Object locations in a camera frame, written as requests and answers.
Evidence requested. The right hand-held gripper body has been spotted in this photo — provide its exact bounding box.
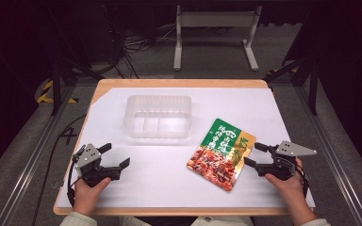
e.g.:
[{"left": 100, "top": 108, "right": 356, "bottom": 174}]
[{"left": 264, "top": 140, "right": 318, "bottom": 182}]

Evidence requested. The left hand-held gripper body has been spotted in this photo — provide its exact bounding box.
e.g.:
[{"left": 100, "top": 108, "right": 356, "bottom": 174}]
[{"left": 72, "top": 143, "right": 114, "bottom": 188}]

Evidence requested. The person's right hand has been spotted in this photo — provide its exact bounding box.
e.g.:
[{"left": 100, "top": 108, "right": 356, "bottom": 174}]
[{"left": 264, "top": 157, "right": 308, "bottom": 202}]

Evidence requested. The person's left hand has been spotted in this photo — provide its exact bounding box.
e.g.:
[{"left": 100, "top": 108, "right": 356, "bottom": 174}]
[{"left": 73, "top": 177, "right": 112, "bottom": 218}]

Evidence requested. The green and red food packet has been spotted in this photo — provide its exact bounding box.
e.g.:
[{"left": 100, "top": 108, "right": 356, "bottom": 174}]
[{"left": 186, "top": 118, "right": 257, "bottom": 193}]

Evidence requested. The white paper sheet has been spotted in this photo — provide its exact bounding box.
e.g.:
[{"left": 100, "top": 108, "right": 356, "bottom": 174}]
[{"left": 56, "top": 87, "right": 316, "bottom": 209}]

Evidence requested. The clear plastic container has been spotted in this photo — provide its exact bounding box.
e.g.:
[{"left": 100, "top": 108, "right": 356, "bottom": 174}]
[{"left": 123, "top": 94, "right": 193, "bottom": 140}]

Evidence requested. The person's light clothing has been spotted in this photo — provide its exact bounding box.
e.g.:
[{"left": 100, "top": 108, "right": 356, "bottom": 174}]
[{"left": 118, "top": 215, "right": 256, "bottom": 226}]

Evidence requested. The yellow and black striped tape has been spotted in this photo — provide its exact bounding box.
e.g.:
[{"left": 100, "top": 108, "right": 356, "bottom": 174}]
[{"left": 36, "top": 79, "right": 78, "bottom": 105}]

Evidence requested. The black metal stand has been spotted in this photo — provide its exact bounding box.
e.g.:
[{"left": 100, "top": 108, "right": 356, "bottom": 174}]
[
  {"left": 263, "top": 53, "right": 321, "bottom": 117},
  {"left": 49, "top": 55, "right": 106, "bottom": 117}
]

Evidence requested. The white metal stand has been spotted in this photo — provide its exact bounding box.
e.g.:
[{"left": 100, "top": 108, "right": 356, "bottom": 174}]
[{"left": 173, "top": 4, "right": 263, "bottom": 73}]

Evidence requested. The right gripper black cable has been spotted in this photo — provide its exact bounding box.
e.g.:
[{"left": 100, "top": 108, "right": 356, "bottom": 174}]
[{"left": 295, "top": 161, "right": 311, "bottom": 200}]

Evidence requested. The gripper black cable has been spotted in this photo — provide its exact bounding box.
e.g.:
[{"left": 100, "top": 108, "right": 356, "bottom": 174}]
[
  {"left": 66, "top": 153, "right": 77, "bottom": 207},
  {"left": 295, "top": 161, "right": 311, "bottom": 200}
]

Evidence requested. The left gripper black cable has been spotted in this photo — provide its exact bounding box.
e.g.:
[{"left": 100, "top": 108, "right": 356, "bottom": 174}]
[{"left": 66, "top": 153, "right": 77, "bottom": 207}]

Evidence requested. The long black cable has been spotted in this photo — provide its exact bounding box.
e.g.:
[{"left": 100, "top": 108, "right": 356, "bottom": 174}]
[{"left": 30, "top": 114, "right": 88, "bottom": 226}]

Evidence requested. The aluminium rail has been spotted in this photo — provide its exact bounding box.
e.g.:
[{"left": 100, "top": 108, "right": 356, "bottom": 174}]
[
  {"left": 294, "top": 85, "right": 362, "bottom": 226},
  {"left": 0, "top": 85, "right": 76, "bottom": 226}
]

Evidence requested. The bundle of black cables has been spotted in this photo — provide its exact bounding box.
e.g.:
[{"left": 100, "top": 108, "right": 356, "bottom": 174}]
[{"left": 105, "top": 6, "right": 177, "bottom": 79}]

